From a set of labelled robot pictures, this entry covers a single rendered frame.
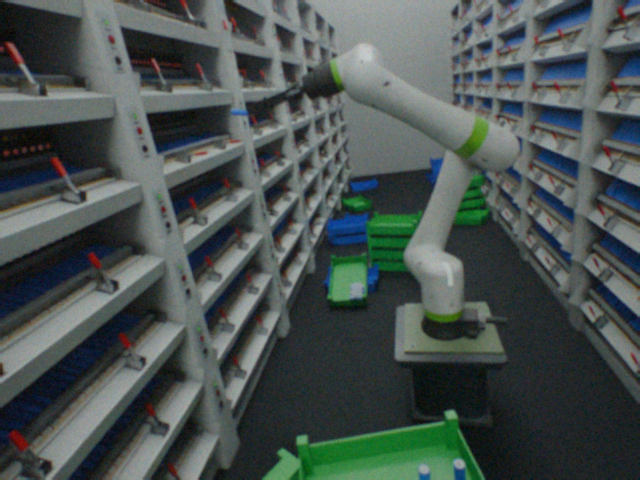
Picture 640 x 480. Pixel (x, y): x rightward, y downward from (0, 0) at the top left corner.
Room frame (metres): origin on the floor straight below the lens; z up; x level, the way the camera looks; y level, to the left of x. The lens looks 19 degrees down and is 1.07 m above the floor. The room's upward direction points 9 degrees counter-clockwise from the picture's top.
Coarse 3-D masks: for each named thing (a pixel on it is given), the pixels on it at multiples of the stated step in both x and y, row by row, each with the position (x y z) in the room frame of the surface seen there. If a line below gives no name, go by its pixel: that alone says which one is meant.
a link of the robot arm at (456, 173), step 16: (448, 160) 1.25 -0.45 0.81; (464, 160) 1.21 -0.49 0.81; (448, 176) 1.24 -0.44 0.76; (464, 176) 1.22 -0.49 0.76; (448, 192) 1.23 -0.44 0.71; (464, 192) 1.24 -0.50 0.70; (432, 208) 1.25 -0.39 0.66; (448, 208) 1.22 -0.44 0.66; (432, 224) 1.23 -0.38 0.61; (448, 224) 1.22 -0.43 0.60; (416, 240) 1.25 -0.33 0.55; (432, 240) 1.21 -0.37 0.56
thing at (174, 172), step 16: (176, 128) 1.49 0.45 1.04; (192, 128) 1.61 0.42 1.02; (208, 128) 1.66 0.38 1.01; (224, 128) 1.65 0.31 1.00; (240, 144) 1.60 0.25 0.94; (160, 160) 1.04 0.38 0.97; (192, 160) 1.24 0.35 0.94; (208, 160) 1.31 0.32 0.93; (224, 160) 1.44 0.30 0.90; (176, 176) 1.11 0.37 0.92; (192, 176) 1.21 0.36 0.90
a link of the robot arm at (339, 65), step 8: (360, 48) 1.17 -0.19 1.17; (368, 48) 1.17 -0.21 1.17; (376, 48) 1.19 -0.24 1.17; (344, 56) 1.20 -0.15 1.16; (352, 56) 1.15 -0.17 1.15; (376, 56) 1.14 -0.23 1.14; (336, 64) 1.19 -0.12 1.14; (344, 64) 1.18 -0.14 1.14; (336, 72) 1.18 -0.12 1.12; (344, 72) 1.17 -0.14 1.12; (336, 80) 1.19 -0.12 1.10; (344, 88) 1.20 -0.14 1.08
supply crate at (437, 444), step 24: (384, 432) 0.57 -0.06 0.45; (408, 432) 0.57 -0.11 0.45; (432, 432) 0.57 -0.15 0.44; (456, 432) 0.55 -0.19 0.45; (312, 456) 0.57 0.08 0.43; (336, 456) 0.57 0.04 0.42; (360, 456) 0.57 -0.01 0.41; (384, 456) 0.56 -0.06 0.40; (408, 456) 0.56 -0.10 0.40; (432, 456) 0.55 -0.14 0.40; (456, 456) 0.54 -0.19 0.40
